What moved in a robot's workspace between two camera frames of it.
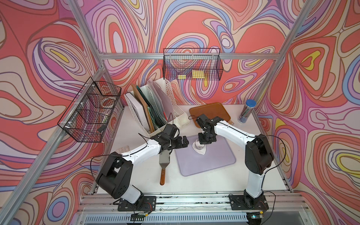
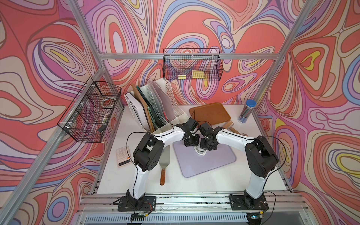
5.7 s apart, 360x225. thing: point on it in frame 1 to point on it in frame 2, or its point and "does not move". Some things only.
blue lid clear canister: [250, 105] does not move
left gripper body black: [176, 143] to [192, 140]
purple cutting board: [191, 161] does not move
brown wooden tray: [212, 110] does not move
